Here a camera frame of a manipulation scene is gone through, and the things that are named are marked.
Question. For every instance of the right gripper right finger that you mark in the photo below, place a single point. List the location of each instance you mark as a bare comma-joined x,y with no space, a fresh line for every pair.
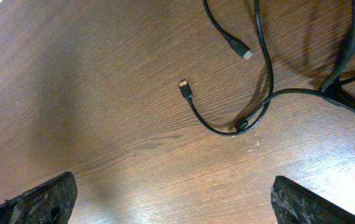
293,203

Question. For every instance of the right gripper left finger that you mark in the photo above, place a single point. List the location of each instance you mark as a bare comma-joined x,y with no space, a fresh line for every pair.
50,202

